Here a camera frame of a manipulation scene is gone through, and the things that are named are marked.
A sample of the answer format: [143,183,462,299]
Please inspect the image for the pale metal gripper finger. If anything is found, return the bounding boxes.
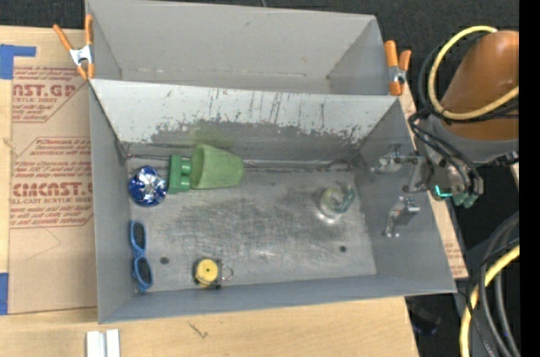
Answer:
[370,143,425,175]
[381,196,422,239]

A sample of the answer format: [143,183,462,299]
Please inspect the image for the grey metal bin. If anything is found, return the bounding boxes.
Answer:
[84,0,458,325]

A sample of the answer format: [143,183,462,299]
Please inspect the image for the green plastic cup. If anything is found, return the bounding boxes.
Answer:
[189,143,246,191]

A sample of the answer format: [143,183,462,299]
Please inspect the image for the yellow tape measure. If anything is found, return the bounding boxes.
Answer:
[192,257,235,290]

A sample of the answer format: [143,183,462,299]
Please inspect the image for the green toy building block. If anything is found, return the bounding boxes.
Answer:
[166,154,193,196]

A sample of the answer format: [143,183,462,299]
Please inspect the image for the blue and silver ball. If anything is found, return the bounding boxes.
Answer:
[127,165,168,207]

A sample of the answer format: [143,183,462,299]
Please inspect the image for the blue sunglasses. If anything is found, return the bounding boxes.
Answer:
[128,219,154,294]

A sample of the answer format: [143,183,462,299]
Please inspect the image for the brown cardboard board, red print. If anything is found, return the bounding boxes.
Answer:
[0,24,470,316]

